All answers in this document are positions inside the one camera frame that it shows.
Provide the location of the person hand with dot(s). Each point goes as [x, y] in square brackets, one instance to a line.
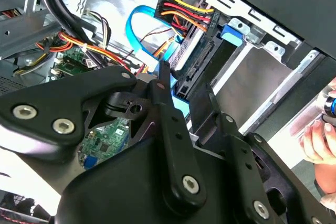
[320, 145]

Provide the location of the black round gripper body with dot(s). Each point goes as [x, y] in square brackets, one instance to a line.
[126, 187]

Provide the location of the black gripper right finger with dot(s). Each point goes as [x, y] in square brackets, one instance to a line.
[236, 150]

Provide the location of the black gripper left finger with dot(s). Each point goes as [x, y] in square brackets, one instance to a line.
[52, 103]

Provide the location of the hard disk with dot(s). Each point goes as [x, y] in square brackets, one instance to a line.
[231, 35]

